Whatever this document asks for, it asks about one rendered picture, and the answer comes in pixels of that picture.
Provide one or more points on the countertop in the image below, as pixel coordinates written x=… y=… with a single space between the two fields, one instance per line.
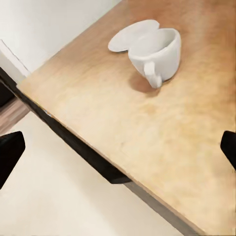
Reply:
x=167 y=140

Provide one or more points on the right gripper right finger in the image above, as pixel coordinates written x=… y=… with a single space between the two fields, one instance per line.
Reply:
x=228 y=146

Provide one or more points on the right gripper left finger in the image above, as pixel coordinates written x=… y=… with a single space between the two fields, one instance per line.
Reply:
x=12 y=146

